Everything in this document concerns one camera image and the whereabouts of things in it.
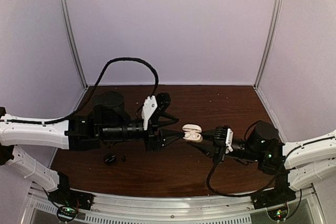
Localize right aluminium corner post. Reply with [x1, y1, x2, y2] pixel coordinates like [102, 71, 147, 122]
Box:
[254, 0, 284, 90]

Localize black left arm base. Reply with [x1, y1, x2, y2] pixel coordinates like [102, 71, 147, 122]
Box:
[45, 172, 94, 223]

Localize left aluminium corner post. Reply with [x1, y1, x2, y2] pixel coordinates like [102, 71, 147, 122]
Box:
[59, 0, 88, 89]

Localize aluminium front table rail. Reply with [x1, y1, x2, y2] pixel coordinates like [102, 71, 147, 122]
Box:
[18, 183, 327, 223]

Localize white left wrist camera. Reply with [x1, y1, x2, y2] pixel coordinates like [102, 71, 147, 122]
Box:
[141, 95, 158, 131]

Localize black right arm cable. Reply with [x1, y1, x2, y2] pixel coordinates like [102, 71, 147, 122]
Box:
[206, 153, 284, 197]

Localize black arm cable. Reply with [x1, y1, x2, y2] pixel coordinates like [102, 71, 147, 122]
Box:
[206, 153, 284, 197]
[7, 57, 160, 125]

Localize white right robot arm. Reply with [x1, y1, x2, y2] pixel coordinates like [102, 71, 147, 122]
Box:
[184, 121, 335, 204]

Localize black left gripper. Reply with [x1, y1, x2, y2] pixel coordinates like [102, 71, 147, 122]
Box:
[101, 113, 185, 152]

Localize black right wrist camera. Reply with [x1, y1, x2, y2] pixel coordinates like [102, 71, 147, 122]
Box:
[213, 126, 233, 154]

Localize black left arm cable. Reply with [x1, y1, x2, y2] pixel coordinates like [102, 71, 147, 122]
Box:
[7, 57, 160, 125]

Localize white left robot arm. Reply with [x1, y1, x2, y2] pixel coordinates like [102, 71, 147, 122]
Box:
[1, 91, 179, 205]

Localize black round cap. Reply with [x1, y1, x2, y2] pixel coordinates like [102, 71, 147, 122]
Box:
[103, 153, 117, 165]

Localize aluminium corner post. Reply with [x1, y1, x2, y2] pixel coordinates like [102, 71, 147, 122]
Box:
[254, 0, 284, 90]
[59, 0, 88, 89]

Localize white earbud charging case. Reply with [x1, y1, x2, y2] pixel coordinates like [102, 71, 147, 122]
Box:
[182, 124, 203, 143]

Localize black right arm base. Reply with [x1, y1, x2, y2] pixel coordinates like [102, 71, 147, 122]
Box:
[251, 172, 296, 222]

